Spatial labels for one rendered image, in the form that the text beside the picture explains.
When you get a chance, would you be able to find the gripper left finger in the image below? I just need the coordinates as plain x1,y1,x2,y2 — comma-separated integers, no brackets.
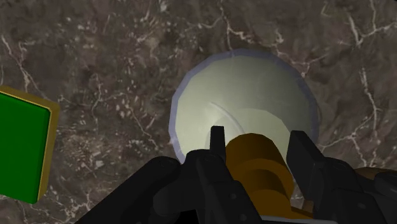
75,125,263,224

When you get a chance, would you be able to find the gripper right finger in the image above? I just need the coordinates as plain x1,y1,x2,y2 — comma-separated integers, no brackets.
286,130,397,224

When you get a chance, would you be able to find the brown cylindrical wooden tool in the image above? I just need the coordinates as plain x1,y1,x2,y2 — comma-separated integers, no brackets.
225,132,397,220

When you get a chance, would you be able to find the white bowl with blue rim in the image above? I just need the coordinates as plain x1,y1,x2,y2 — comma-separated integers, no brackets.
168,48,319,199

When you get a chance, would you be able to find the green box with yellow edge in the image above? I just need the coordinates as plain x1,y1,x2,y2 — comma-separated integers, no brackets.
0,85,60,205

